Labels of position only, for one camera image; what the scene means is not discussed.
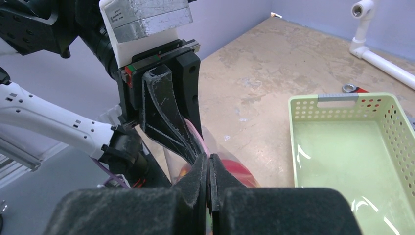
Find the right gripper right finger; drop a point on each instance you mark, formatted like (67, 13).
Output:
(239, 210)

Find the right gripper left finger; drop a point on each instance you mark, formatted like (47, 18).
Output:
(177, 210)

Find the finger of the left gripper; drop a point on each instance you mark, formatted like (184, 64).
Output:
(161, 117)
(186, 87)

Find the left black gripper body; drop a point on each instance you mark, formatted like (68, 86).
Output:
(92, 30)

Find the red toy tomato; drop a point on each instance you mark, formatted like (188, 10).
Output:
(241, 173)

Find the light green plastic basket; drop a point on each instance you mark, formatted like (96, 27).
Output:
(363, 146)

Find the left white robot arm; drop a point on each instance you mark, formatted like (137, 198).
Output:
(29, 26)

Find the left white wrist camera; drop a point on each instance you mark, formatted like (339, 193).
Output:
(136, 26)

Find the aluminium rail frame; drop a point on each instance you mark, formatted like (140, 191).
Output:
(11, 151)

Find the red handled adjustable wrench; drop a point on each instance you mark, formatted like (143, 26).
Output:
(350, 88)

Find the white pvc pipe frame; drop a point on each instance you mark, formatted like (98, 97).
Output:
(387, 26)

